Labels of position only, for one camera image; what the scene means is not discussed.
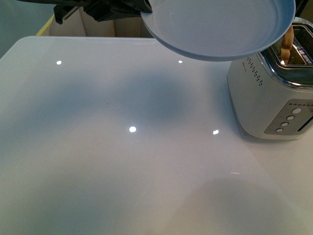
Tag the black covered left gripper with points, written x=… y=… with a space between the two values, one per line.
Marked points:
x=102 y=10

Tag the light blue plate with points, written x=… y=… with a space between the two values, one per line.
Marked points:
x=219 y=30

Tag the brown bread slice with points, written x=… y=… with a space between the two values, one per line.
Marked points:
x=286 y=45

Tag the white two-slot toaster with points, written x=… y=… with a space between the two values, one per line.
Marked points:
x=273 y=99

